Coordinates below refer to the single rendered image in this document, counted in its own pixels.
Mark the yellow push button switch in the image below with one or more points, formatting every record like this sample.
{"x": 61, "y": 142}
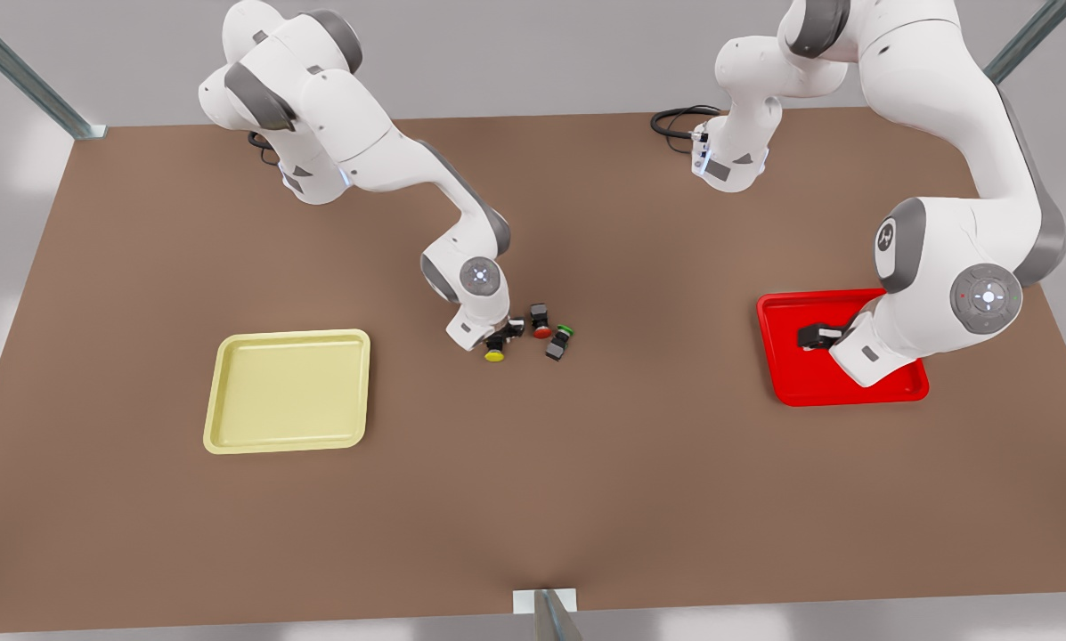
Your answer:
{"x": 495, "y": 352}

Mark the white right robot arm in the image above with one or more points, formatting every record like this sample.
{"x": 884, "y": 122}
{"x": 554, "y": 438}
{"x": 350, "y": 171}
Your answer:
{"x": 354, "y": 142}

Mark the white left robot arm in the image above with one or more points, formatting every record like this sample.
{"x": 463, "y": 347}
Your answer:
{"x": 942, "y": 223}

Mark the red tray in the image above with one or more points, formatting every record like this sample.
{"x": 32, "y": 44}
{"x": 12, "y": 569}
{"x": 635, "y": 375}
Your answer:
{"x": 817, "y": 374}

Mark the pale yellow tray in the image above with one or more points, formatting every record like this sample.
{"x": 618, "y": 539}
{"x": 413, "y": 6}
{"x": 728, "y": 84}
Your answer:
{"x": 288, "y": 391}

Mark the red push button switch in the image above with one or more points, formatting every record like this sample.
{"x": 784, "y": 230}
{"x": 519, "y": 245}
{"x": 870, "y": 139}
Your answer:
{"x": 541, "y": 320}

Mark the green push button switch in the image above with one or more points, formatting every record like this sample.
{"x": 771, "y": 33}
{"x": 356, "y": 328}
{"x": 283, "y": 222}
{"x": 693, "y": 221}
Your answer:
{"x": 559, "y": 342}

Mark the silver frame post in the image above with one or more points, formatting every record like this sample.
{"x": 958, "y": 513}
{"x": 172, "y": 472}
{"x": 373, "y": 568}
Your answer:
{"x": 1027, "y": 40}
{"x": 25, "y": 76}
{"x": 550, "y": 614}

